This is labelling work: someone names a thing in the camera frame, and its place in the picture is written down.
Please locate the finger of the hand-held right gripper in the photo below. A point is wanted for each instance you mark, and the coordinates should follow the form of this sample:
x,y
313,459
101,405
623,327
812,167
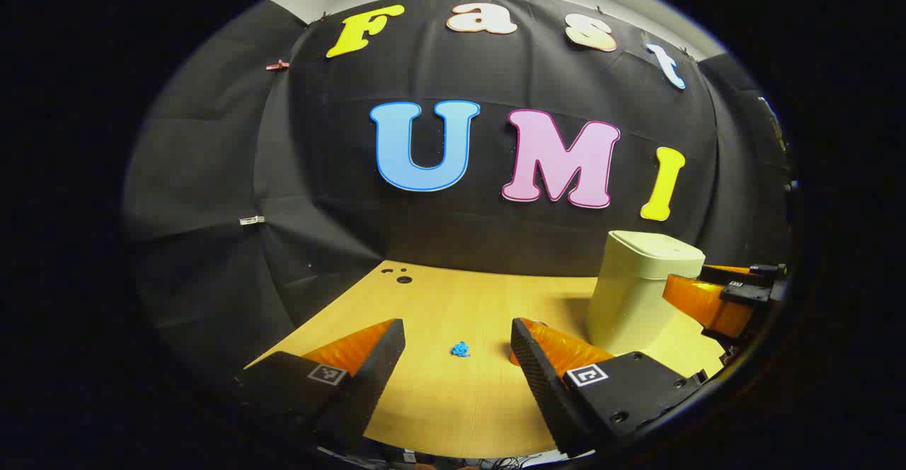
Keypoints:
x,y
729,272
697,300

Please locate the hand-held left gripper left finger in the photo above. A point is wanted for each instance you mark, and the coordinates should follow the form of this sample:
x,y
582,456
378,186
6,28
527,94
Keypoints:
x,y
379,364

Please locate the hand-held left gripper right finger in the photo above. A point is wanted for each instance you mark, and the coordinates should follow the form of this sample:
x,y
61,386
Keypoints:
x,y
538,378

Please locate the orange pop can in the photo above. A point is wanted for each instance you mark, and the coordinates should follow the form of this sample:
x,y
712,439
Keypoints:
x,y
512,357

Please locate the cream desktop garbage bin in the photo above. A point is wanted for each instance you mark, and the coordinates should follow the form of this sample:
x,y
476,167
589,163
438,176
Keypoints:
x,y
630,293

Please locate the blue paper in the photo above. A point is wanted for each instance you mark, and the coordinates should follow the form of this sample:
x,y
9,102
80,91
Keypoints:
x,y
460,349

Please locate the wooden desktop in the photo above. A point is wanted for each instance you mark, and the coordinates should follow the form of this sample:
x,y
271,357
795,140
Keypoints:
x,y
453,399

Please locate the black backdrop cloth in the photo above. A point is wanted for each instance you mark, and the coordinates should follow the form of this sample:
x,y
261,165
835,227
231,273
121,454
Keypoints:
x,y
495,229

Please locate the silver cloth clip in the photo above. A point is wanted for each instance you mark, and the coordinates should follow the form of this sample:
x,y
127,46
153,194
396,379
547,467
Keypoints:
x,y
251,220

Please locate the copper cloth clip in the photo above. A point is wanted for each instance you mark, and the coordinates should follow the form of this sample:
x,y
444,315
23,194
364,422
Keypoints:
x,y
277,66

